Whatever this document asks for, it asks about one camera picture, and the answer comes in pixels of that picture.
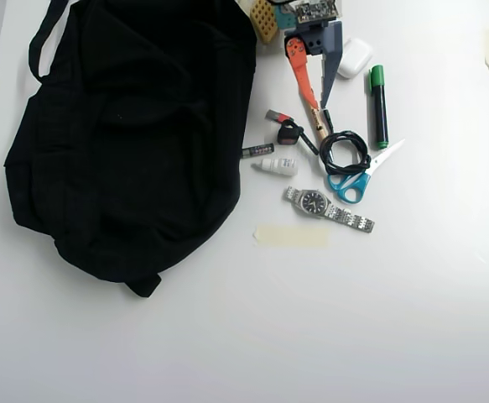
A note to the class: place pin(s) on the grey-blue gripper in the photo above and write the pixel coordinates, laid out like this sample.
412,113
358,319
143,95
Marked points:
316,45

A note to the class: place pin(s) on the cream teal robot base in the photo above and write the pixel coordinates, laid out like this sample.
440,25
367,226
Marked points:
284,19

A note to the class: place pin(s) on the black fabric bag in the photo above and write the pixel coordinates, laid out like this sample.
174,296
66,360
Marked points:
122,147

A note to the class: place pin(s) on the white earbuds case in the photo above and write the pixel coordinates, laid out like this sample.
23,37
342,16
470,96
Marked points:
355,58

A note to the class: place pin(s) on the wooden pencil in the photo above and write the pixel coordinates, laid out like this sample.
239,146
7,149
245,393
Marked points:
318,124

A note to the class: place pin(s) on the grey red usb stick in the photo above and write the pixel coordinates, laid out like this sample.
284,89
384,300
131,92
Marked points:
277,116

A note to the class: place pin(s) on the yellow perforated block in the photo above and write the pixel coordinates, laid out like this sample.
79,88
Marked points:
264,21

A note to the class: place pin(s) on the black red key fob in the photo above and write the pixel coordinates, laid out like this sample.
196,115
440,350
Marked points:
287,134

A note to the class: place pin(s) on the green black marker pen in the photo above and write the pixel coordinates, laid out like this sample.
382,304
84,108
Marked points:
379,109

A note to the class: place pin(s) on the thin black pen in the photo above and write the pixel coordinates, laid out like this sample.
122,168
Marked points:
310,143

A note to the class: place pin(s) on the black aa battery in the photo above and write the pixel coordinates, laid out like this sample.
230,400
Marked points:
258,150

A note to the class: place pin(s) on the small white dropper bottle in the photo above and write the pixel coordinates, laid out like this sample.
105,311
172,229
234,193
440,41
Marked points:
279,165

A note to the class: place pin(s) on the silver metal wristwatch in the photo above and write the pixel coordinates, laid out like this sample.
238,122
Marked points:
312,200

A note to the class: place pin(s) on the long beige masking tape strip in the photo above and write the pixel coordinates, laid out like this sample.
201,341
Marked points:
292,236

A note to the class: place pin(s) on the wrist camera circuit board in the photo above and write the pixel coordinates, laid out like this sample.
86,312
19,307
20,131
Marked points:
315,12

